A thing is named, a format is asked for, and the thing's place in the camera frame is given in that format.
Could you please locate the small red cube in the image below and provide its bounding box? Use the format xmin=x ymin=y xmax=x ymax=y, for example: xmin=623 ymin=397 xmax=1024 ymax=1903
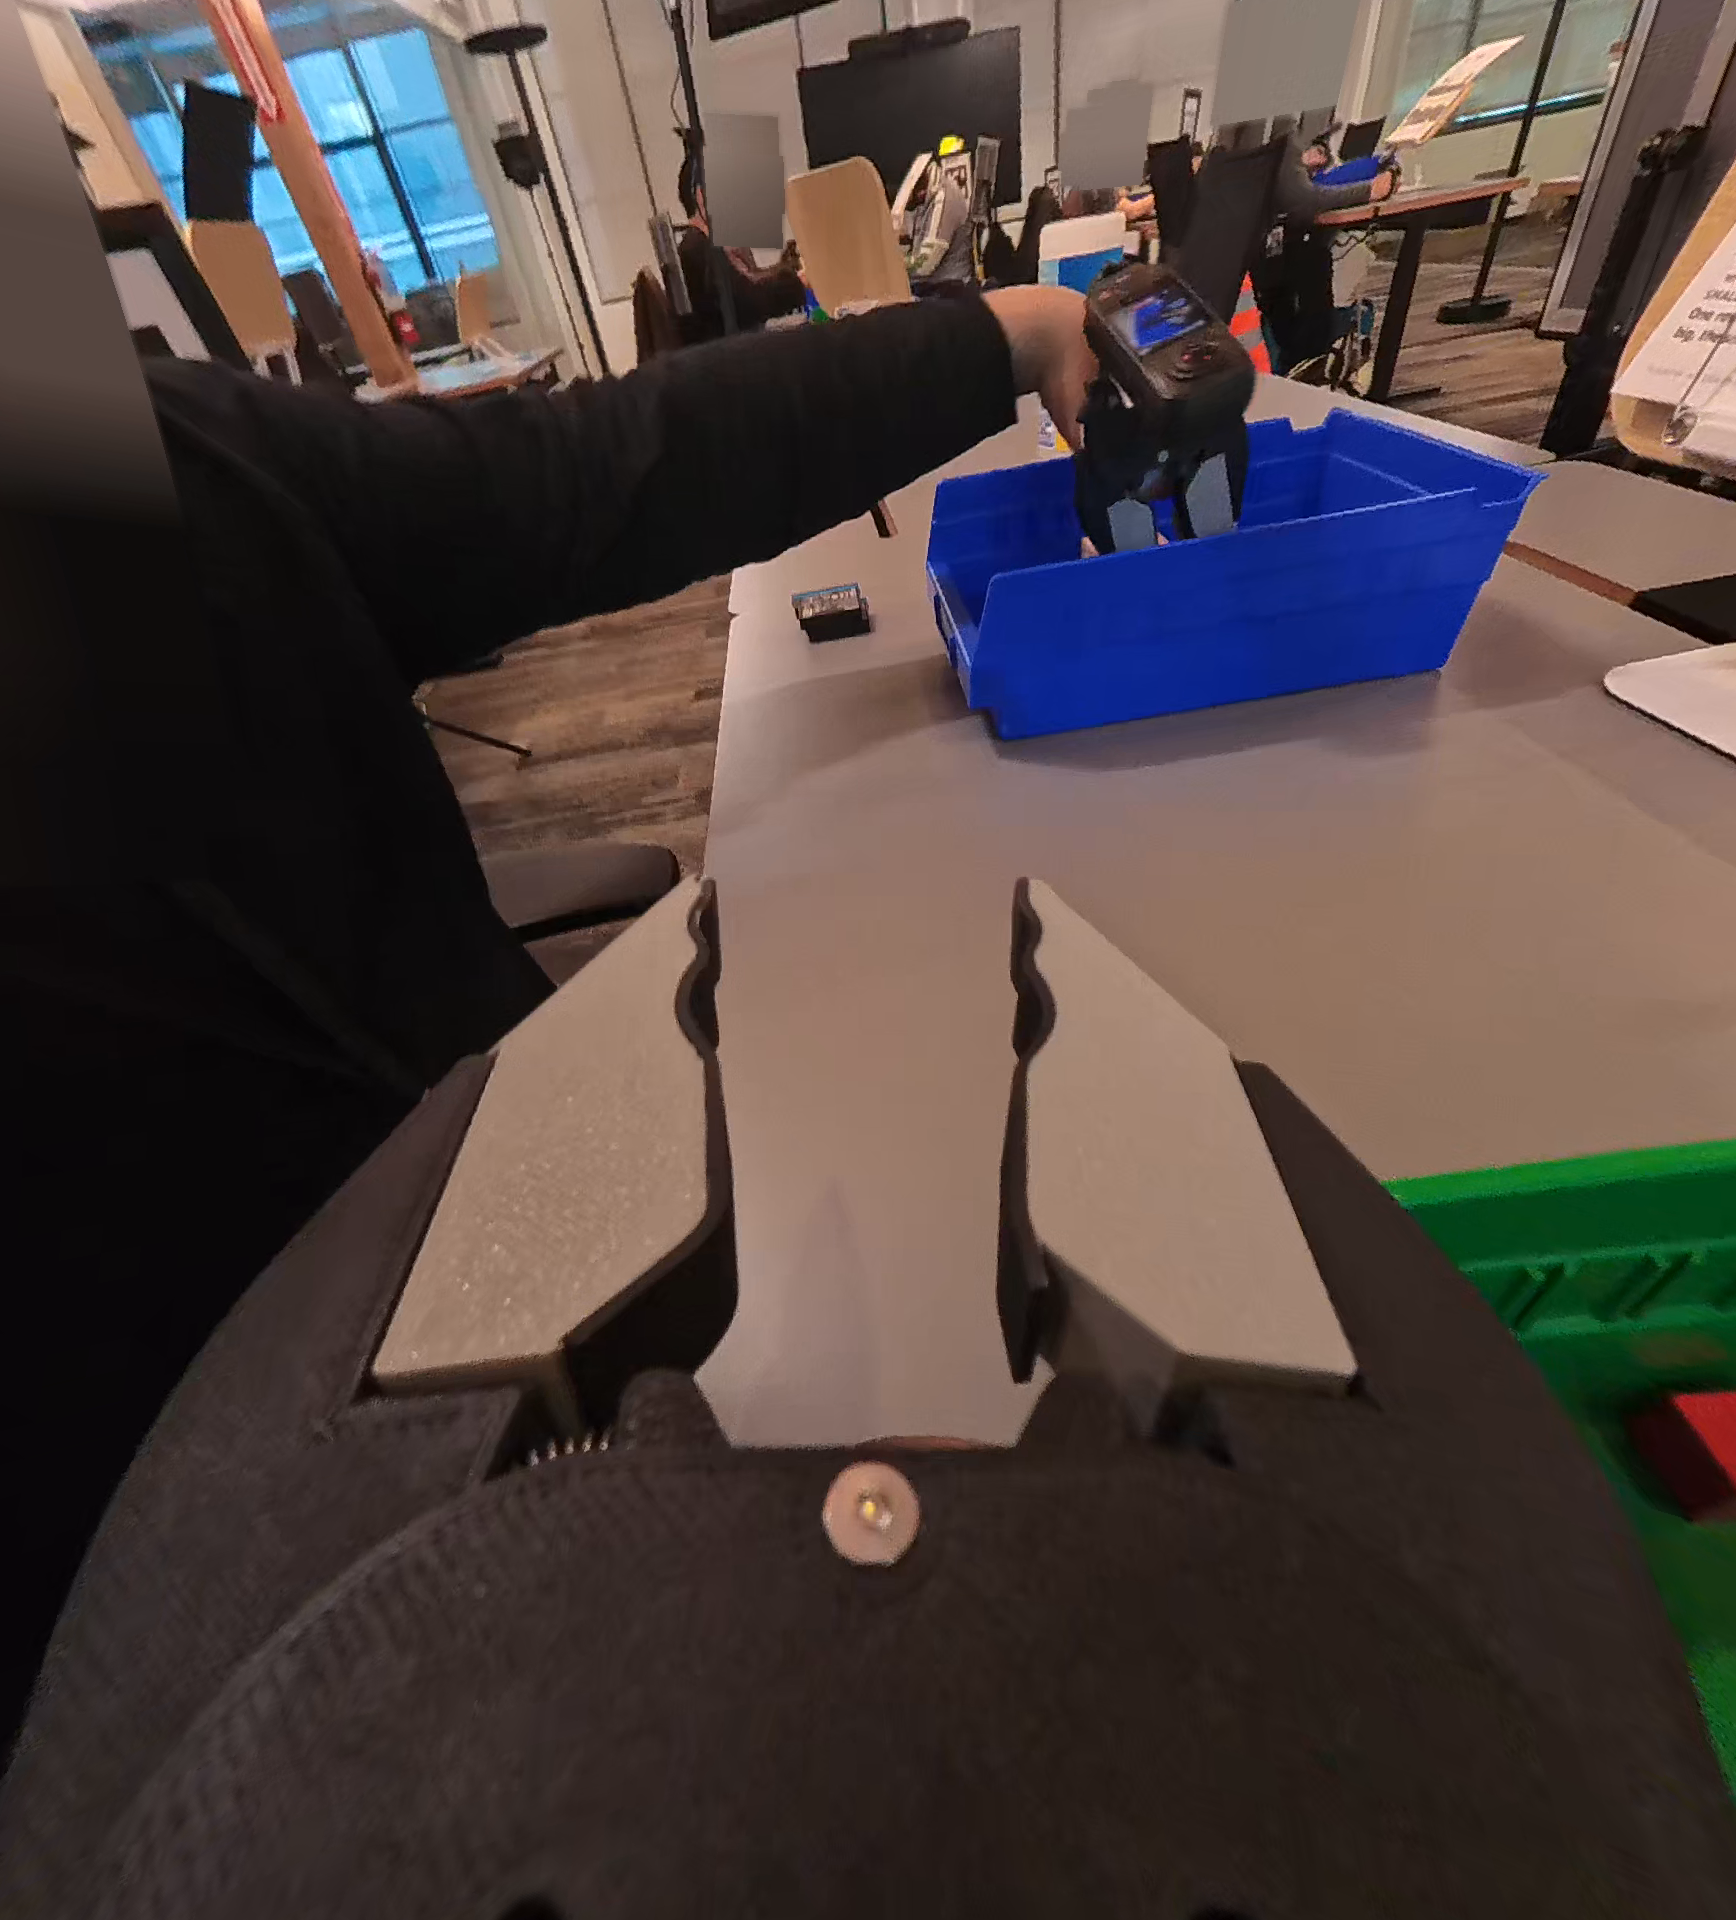
xmin=1630 ymin=1385 xmax=1736 ymax=1524

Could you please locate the blue plastic bin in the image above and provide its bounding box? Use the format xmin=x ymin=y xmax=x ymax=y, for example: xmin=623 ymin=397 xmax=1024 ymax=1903
xmin=923 ymin=408 xmax=1547 ymax=742

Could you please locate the brown-edged standing table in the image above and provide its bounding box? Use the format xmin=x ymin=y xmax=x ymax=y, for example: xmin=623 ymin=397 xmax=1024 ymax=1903
xmin=1317 ymin=175 xmax=1534 ymax=408

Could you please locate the tan wooden chair back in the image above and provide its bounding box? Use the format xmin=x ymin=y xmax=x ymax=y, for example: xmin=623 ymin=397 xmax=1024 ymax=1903
xmin=784 ymin=155 xmax=911 ymax=309

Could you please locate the large black screen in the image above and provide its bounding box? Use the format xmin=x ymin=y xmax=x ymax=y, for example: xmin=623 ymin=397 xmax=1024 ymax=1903
xmin=795 ymin=21 xmax=1024 ymax=173

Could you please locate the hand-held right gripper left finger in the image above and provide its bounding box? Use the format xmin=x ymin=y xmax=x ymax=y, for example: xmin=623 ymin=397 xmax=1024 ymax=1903
xmin=370 ymin=875 xmax=738 ymax=1397

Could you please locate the grey framed panel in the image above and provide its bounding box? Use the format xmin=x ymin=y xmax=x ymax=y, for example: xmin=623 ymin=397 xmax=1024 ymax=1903
xmin=1534 ymin=0 xmax=1736 ymax=459

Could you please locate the white wipes canister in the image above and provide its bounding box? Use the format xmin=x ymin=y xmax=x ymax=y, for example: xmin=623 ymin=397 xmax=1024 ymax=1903
xmin=1035 ymin=210 xmax=1127 ymax=451

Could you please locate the person's left hand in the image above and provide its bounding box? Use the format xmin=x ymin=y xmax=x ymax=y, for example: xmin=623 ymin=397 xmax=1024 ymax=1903
xmin=983 ymin=282 xmax=1101 ymax=451

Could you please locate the tan rounded board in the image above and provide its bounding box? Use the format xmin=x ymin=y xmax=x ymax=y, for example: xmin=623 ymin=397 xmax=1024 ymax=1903
xmin=1610 ymin=14 xmax=1736 ymax=498

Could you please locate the large window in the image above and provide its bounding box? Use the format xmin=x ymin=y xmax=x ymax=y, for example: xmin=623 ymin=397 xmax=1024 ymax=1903
xmin=102 ymin=29 xmax=501 ymax=302

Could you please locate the black floor lamp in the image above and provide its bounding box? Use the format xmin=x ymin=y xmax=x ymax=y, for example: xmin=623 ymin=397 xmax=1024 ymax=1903
xmin=465 ymin=26 xmax=616 ymax=377

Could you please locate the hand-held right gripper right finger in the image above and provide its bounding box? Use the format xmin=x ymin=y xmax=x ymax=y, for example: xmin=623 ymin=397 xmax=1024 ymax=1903
xmin=997 ymin=875 xmax=1361 ymax=1427

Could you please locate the green plastic bin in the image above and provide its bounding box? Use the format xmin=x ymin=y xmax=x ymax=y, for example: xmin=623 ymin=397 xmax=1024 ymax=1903
xmin=1384 ymin=1128 xmax=1736 ymax=1920

